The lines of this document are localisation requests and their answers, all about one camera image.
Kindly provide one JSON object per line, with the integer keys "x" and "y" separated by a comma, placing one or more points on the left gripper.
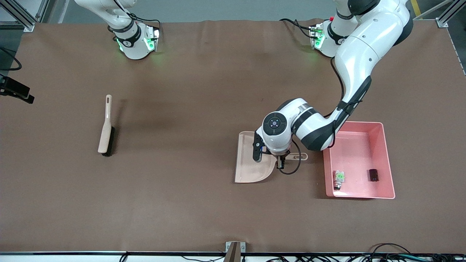
{"x": 280, "y": 161}

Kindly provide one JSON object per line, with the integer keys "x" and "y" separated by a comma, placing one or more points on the beige plastic dustpan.
{"x": 247, "y": 171}

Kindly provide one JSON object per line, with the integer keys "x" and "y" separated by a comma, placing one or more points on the white orange green electronic component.
{"x": 339, "y": 177}

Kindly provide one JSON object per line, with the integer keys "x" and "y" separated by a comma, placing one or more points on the dark brown electronic component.
{"x": 373, "y": 175}

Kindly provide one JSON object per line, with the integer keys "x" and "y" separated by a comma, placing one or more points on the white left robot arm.
{"x": 360, "y": 51}

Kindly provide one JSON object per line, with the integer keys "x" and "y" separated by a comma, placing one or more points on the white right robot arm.
{"x": 133, "y": 43}

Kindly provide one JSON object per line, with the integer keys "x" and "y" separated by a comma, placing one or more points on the pink plastic bin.
{"x": 355, "y": 153}

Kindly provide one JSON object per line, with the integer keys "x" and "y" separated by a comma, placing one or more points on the table cover mat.
{"x": 182, "y": 211}

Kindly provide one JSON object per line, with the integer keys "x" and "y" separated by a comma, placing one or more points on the aluminium frame profile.
{"x": 446, "y": 20}
{"x": 22, "y": 18}

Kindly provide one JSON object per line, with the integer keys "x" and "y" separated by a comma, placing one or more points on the grey metal bracket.
{"x": 243, "y": 246}

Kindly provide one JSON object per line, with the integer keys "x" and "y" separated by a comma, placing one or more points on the brown camera post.
{"x": 233, "y": 253}

